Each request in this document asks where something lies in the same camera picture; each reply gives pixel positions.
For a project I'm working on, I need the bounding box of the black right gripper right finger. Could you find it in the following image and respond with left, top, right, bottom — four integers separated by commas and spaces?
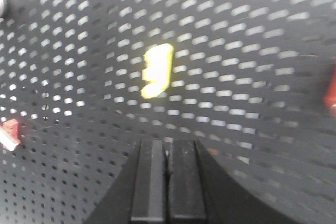
168, 140, 206, 221

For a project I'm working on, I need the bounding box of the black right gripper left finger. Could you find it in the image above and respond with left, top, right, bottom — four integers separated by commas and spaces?
130, 140, 166, 221

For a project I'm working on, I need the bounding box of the silver round selector knob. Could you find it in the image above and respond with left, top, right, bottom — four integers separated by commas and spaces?
0, 0, 8, 18

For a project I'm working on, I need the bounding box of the black perforated pegboard panel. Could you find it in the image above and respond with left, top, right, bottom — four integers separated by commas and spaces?
1, 0, 335, 223

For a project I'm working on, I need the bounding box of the yellow knob handle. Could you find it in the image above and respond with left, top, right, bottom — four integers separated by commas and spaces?
141, 43, 174, 99

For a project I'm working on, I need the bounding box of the red white toggle switch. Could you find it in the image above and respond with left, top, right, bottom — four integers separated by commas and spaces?
1, 119, 22, 152

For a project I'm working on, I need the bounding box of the red knob handle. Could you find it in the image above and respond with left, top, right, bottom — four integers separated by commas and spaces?
323, 65, 336, 117

